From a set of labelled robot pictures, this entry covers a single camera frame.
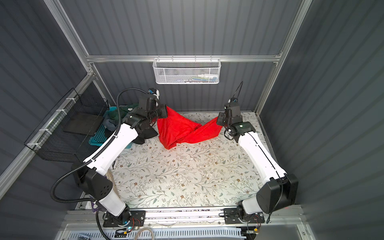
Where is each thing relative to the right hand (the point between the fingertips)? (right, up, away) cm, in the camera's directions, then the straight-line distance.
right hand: (224, 116), depth 80 cm
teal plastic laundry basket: (-80, -10, +22) cm, 83 cm away
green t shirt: (-67, +6, +25) cm, 72 cm away
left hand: (-32, +5, -1) cm, 33 cm away
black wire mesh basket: (-79, -9, -8) cm, 80 cm away
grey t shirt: (-68, -4, +11) cm, 69 cm away
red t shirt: (-28, -7, +8) cm, 30 cm away
